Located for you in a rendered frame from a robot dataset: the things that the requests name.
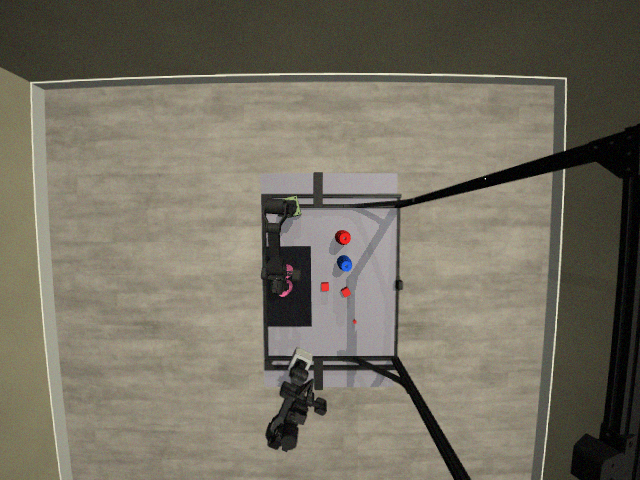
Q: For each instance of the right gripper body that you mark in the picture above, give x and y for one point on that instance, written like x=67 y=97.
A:
x=296 y=276

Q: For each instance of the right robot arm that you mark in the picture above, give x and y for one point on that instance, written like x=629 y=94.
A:
x=275 y=264

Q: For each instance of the dark grey mat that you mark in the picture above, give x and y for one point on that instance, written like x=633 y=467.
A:
x=294 y=309

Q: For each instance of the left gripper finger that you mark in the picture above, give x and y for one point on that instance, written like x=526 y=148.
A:
x=310 y=398
x=301 y=390

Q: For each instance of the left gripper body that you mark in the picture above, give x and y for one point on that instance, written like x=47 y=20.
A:
x=286 y=393

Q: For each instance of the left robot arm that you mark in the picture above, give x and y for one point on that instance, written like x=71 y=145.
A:
x=294 y=415

